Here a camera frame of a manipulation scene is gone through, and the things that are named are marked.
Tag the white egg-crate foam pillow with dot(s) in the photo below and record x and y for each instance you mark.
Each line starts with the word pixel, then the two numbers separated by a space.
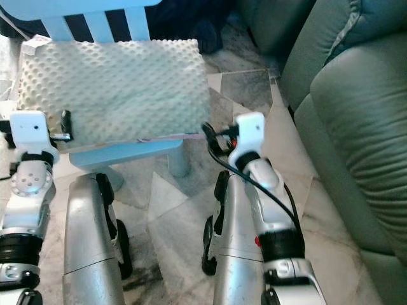
pixel 114 89

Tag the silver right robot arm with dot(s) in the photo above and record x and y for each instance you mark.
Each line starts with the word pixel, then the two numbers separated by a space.
pixel 276 216

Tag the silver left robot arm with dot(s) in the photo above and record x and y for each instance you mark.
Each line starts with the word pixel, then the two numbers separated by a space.
pixel 25 210

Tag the green leather sofa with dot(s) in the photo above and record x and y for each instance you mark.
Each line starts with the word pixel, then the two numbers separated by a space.
pixel 350 127

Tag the light blue wooden chair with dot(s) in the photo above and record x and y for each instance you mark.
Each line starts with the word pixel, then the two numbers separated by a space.
pixel 127 154

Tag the silver left robot leg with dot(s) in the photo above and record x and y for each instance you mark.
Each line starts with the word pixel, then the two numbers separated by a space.
pixel 92 241

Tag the silver robot leg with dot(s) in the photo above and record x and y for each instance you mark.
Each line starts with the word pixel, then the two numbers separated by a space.
pixel 92 241
pixel 235 254

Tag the silver right robot leg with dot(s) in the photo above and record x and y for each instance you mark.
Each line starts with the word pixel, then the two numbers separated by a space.
pixel 235 254

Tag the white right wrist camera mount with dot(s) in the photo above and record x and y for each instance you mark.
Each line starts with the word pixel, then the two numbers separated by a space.
pixel 251 135

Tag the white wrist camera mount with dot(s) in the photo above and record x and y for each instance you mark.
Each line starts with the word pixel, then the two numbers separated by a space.
pixel 251 135
pixel 28 130

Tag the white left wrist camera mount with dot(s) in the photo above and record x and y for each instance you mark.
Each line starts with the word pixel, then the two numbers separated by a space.
pixel 28 130

